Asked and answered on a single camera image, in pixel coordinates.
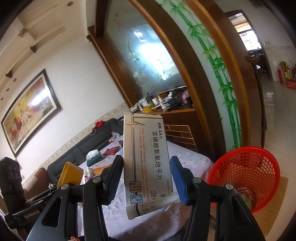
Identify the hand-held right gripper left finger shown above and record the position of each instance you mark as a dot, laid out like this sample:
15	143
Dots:
115	182

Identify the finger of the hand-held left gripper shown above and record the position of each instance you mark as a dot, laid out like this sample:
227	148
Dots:
42	196

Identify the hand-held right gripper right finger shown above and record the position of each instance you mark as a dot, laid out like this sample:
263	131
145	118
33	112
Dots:
178	179

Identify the yellow box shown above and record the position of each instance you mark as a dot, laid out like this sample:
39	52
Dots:
69	173

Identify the white medicine box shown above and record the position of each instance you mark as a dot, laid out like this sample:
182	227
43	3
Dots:
148	162

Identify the red plastic basket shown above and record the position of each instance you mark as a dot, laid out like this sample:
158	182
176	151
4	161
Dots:
254	166

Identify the orange packet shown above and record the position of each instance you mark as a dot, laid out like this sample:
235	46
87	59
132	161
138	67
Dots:
101	169

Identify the brown armchair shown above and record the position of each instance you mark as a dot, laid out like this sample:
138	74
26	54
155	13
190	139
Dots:
39	178

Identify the floral tablecloth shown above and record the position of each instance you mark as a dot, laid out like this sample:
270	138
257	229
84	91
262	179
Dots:
196	162

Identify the red flat packet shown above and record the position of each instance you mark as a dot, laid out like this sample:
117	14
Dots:
112	151

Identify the green tissue box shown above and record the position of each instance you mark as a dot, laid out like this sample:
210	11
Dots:
93	158

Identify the white plastic bag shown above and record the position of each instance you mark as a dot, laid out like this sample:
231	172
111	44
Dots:
116	136

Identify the dark grey sofa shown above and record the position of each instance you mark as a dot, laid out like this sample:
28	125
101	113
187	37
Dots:
69	157

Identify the red cloth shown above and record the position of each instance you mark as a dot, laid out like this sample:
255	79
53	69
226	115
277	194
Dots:
100	124

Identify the green crumpled wrapper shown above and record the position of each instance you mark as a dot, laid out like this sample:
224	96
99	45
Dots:
245	198

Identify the framed painting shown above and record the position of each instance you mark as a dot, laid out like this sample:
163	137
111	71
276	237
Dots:
30	111

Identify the yellow cup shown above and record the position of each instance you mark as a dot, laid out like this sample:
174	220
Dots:
147	109

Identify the black bag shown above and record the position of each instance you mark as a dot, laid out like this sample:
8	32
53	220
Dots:
174	100

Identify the pink bag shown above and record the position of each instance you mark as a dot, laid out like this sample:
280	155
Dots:
185	97

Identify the wooden partition cabinet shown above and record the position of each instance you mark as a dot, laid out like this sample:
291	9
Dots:
198	76

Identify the frosted glass panel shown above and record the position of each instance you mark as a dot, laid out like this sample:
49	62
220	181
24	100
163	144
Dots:
143	58

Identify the bamboo print glass panel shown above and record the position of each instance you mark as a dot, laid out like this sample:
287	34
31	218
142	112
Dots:
208	46

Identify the red gold decorations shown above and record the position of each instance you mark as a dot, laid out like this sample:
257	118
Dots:
288	76

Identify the wooden slatted frame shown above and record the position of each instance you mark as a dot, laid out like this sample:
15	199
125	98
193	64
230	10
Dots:
182	139

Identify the wooden stair post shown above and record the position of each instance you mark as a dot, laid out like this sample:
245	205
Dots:
256	97

